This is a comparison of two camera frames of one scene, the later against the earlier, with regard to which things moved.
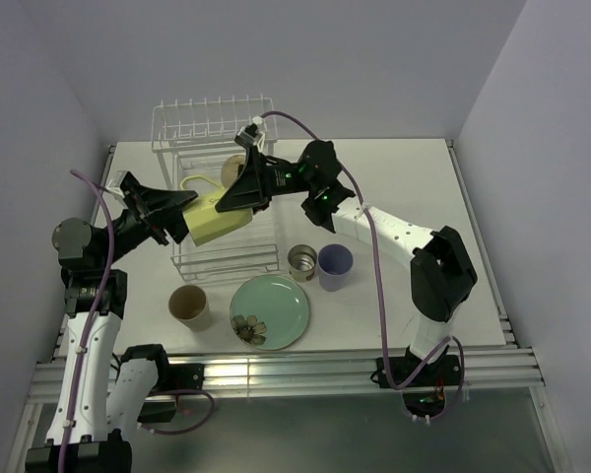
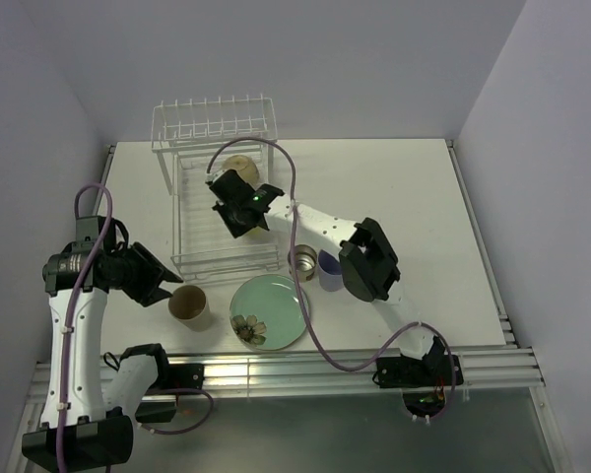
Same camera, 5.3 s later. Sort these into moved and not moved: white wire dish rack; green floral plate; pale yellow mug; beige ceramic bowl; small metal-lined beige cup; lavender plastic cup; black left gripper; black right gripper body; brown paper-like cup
Moved: black left gripper; black right gripper body; pale yellow mug
Not moved: white wire dish rack; brown paper-like cup; beige ceramic bowl; green floral plate; small metal-lined beige cup; lavender plastic cup
